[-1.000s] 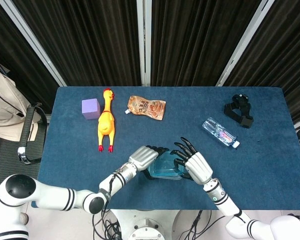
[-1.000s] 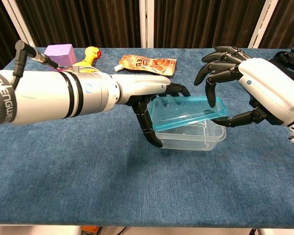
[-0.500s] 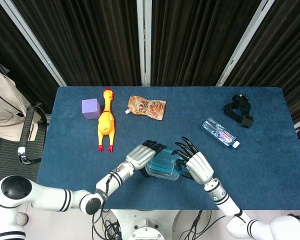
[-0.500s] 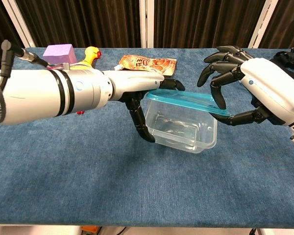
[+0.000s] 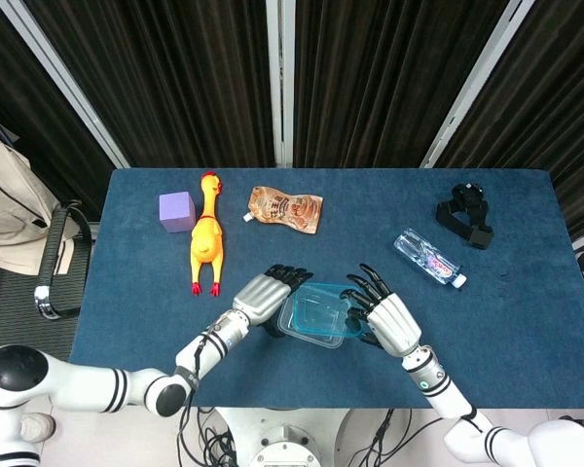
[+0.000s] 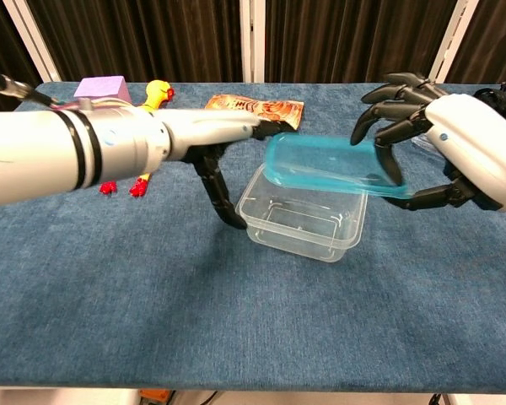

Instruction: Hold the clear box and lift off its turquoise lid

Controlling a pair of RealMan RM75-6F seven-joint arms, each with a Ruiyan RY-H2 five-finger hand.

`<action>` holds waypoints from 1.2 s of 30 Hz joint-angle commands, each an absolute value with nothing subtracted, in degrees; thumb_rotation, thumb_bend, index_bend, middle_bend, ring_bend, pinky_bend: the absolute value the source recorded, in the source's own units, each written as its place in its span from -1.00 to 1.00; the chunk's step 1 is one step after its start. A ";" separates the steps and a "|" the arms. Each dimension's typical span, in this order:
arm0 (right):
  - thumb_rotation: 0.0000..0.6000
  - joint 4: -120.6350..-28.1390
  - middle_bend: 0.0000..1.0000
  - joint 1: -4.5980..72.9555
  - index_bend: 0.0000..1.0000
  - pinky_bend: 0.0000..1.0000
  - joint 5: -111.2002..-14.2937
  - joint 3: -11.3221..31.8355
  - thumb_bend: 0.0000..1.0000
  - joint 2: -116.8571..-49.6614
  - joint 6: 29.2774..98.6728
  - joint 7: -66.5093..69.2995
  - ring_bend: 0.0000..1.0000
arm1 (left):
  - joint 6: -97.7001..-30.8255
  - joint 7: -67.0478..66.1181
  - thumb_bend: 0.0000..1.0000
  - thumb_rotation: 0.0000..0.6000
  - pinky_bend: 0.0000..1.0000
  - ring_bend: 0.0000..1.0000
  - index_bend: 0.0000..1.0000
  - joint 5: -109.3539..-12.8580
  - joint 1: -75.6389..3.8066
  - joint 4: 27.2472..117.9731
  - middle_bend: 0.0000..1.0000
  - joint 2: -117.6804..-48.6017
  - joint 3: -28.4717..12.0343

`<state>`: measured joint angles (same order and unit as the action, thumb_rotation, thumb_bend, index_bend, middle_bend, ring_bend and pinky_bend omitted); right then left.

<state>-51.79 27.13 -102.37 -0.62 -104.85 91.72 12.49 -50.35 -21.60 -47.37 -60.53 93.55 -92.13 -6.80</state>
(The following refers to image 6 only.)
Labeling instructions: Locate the purple foam cube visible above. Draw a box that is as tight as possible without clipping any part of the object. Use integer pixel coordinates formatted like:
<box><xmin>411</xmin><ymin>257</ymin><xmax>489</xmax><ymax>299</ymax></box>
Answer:
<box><xmin>73</xmin><ymin>75</ymin><xmax>132</xmax><ymax>105</ymax></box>

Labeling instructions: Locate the orange spouted food pouch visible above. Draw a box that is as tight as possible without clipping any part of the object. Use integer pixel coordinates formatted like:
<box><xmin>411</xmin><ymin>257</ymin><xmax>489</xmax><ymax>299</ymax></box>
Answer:
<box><xmin>205</xmin><ymin>94</ymin><xmax>305</xmax><ymax>132</ymax></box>

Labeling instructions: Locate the clear blue plastic container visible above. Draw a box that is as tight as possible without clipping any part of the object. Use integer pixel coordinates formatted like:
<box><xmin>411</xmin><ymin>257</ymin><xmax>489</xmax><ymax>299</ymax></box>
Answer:
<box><xmin>264</xmin><ymin>131</ymin><xmax>410</xmax><ymax>200</ymax></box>
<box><xmin>234</xmin><ymin>162</ymin><xmax>369</xmax><ymax>263</ymax></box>

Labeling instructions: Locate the clear plastic water bottle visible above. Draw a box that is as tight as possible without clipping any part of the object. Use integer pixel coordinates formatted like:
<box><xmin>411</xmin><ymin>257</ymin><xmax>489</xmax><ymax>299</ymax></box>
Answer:
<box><xmin>411</xmin><ymin>133</ymin><xmax>439</xmax><ymax>152</ymax></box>

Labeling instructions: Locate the orange plastic case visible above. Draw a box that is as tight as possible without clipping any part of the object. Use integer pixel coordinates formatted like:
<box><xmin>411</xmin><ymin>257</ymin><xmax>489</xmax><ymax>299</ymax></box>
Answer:
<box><xmin>137</xmin><ymin>388</ymin><xmax>175</xmax><ymax>405</ymax></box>

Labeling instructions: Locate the black pleated curtain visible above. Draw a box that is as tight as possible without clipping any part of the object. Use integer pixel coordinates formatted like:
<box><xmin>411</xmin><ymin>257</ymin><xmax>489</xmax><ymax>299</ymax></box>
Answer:
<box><xmin>446</xmin><ymin>0</ymin><xmax>506</xmax><ymax>86</ymax></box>
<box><xmin>0</xmin><ymin>0</ymin><xmax>41</xmax><ymax>113</ymax></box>
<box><xmin>264</xmin><ymin>0</ymin><xmax>452</xmax><ymax>84</ymax></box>
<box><xmin>27</xmin><ymin>0</ymin><xmax>244</xmax><ymax>84</ymax></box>

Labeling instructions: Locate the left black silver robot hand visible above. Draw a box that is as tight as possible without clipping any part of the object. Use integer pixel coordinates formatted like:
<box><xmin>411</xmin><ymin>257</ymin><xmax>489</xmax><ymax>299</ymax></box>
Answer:
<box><xmin>166</xmin><ymin>107</ymin><xmax>299</xmax><ymax>231</ymax></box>

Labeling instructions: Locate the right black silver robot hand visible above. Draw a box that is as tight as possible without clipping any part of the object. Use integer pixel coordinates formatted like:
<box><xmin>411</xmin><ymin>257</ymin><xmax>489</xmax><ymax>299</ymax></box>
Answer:
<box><xmin>349</xmin><ymin>72</ymin><xmax>506</xmax><ymax>212</ymax></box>

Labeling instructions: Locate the white metal frame post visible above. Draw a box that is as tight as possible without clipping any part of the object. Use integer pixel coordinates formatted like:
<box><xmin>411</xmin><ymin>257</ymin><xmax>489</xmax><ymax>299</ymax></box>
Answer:
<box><xmin>240</xmin><ymin>0</ymin><xmax>266</xmax><ymax>84</ymax></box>
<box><xmin>429</xmin><ymin>0</ymin><xmax>480</xmax><ymax>84</ymax></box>
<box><xmin>2</xmin><ymin>0</ymin><xmax>63</xmax><ymax>84</ymax></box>

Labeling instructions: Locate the black left forearm cable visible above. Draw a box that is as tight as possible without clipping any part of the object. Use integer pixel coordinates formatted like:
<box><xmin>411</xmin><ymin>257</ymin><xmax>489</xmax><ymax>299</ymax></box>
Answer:
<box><xmin>0</xmin><ymin>68</ymin><xmax>65</xmax><ymax>111</ymax></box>

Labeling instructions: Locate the yellow rubber chicken toy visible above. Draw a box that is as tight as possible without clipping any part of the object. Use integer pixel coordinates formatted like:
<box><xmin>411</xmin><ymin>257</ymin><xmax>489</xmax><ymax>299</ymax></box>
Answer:
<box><xmin>99</xmin><ymin>79</ymin><xmax>176</xmax><ymax>198</ymax></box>

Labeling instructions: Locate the blue felt table mat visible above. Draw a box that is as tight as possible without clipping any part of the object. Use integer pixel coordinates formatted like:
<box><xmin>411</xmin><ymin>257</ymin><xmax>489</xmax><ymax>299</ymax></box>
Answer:
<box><xmin>0</xmin><ymin>81</ymin><xmax>506</xmax><ymax>392</ymax></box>

